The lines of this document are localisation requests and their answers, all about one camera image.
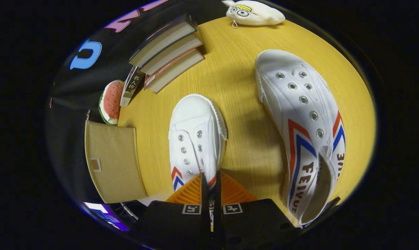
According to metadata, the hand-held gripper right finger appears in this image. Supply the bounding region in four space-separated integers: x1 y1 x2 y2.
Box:
213 169 300 250

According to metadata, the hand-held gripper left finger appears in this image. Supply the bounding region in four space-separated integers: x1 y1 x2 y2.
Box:
137 173 213 250

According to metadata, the white striped canvas shoe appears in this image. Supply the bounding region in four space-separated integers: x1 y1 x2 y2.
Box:
168 94 228 231
254 49 346 226

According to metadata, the beige fabric storage box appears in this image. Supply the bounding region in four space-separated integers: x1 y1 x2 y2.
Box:
84 120 148 204

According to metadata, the lit computer monitor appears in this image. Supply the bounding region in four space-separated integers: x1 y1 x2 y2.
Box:
84 201 131 232

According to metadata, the reddish brown cover book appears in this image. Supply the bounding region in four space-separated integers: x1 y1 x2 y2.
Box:
144 49 206 94

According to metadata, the white portrait cover book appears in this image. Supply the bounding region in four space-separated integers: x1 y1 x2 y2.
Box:
120 65 146 107

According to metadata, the watermelon slice toy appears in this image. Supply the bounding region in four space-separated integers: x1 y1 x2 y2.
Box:
98 80 125 125

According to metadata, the dark brown spine book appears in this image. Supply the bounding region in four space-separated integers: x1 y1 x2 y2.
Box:
140 33 204 76

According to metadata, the black cover book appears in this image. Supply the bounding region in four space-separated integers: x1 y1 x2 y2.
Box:
128 13 199 68

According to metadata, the white plush toy with eyes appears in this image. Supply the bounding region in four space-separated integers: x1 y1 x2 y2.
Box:
222 0 285 28

